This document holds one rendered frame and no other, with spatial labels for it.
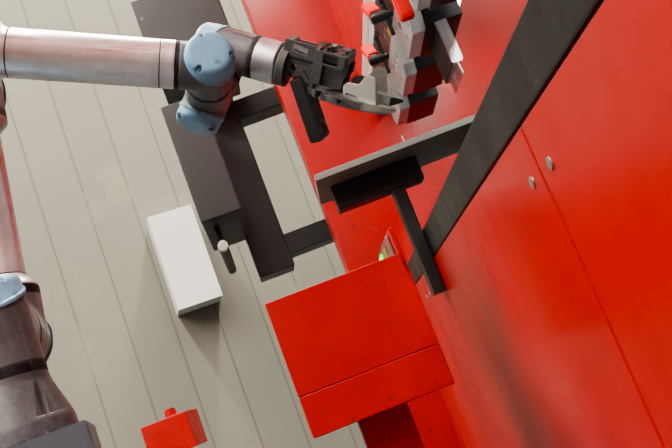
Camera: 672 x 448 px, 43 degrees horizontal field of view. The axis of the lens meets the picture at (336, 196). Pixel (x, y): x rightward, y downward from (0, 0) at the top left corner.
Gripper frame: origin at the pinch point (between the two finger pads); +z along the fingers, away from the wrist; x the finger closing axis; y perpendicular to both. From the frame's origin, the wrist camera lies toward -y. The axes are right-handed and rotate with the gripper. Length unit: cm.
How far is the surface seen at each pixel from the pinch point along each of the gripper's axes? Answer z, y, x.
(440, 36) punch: 5.0, 13.7, -0.2
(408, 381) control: 17, -10, -59
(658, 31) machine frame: 25, 36, -95
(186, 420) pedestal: -53, -147, 77
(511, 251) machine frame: 23, 9, -61
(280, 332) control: 3, -9, -60
